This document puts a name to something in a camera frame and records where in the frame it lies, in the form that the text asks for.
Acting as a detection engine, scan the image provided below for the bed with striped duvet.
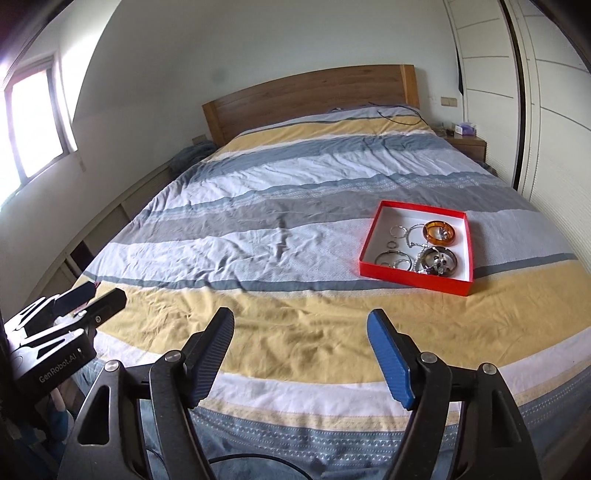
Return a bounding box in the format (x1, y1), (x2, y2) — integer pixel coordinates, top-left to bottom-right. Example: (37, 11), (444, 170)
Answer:
(76, 105), (591, 480)

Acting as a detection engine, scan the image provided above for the orange bangle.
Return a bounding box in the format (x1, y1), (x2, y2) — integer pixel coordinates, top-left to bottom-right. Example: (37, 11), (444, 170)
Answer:
(424, 220), (458, 245)

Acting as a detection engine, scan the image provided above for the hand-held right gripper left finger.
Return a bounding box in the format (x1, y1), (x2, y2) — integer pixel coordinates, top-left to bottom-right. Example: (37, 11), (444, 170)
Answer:
(55, 308), (235, 480)

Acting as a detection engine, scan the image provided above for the window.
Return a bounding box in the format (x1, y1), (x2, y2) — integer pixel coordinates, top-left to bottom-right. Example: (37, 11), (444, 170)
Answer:
(4, 55), (77, 185)

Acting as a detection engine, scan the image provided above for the silver chain bracelet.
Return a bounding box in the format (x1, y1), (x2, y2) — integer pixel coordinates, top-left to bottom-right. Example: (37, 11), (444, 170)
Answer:
(406, 224), (428, 274)

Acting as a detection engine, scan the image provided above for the low white wall cabinet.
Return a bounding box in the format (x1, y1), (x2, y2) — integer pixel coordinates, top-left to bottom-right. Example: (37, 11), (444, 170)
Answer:
(28, 161), (174, 296)

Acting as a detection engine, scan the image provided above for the white sliding wardrobe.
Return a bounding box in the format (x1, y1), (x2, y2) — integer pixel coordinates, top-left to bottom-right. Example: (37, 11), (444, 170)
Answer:
(443, 0), (591, 241)

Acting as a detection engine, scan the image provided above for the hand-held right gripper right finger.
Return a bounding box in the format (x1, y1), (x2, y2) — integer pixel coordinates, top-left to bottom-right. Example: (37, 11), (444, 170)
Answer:
(367, 309), (543, 480)

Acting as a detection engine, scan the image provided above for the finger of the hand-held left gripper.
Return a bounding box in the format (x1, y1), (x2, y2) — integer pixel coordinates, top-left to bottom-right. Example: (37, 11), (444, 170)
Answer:
(54, 281), (99, 315)
(78, 288), (128, 334)

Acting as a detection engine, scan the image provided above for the dark grey bangle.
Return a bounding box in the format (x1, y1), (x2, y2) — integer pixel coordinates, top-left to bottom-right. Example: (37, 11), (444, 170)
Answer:
(418, 247), (458, 277)

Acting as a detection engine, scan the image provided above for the wooden nightstand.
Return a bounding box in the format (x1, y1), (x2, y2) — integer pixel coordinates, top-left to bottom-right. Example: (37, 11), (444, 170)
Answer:
(443, 134), (488, 162)

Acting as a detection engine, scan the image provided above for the red jewelry box tray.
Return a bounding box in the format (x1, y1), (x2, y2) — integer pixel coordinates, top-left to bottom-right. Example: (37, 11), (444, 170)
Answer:
(359, 200), (475, 296)

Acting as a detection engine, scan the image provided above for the thin black cable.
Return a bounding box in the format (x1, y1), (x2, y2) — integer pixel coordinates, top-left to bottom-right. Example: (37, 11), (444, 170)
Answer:
(368, 102), (428, 126)
(203, 453), (317, 480)

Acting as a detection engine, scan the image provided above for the large silver hoop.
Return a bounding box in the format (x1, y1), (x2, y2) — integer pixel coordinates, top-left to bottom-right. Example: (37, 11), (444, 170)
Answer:
(375, 251), (410, 269)

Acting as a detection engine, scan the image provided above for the wooden bed headboard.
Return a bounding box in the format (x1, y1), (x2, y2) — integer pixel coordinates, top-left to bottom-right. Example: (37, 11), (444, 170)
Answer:
(202, 65), (421, 148)

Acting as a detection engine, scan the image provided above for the blue crumpled cloth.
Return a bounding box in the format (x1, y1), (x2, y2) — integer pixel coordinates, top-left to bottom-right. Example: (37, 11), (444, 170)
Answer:
(168, 143), (215, 172)

